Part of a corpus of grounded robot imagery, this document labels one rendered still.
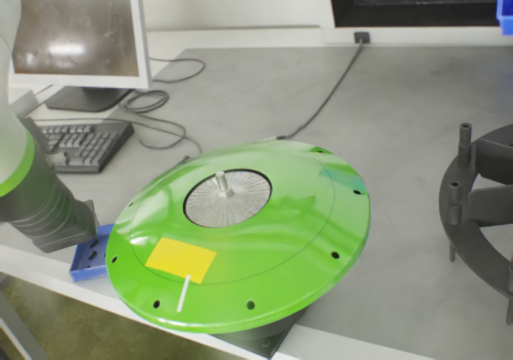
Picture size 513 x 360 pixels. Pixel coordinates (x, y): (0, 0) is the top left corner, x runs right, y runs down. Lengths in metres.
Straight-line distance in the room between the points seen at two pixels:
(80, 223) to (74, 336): 1.50
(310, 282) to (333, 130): 0.53
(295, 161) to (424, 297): 0.23
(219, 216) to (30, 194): 0.20
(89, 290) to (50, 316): 1.45
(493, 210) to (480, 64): 0.54
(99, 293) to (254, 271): 0.36
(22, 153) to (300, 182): 0.30
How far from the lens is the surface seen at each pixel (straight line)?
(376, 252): 0.78
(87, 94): 1.47
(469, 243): 0.68
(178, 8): 1.75
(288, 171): 0.65
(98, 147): 1.16
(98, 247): 0.94
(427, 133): 0.99
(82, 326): 2.20
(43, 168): 0.59
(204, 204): 0.63
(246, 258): 0.56
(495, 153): 0.76
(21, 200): 0.59
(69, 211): 0.67
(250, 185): 0.64
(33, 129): 0.68
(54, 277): 0.93
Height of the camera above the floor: 1.47
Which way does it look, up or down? 33 degrees down
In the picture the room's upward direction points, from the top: 16 degrees counter-clockwise
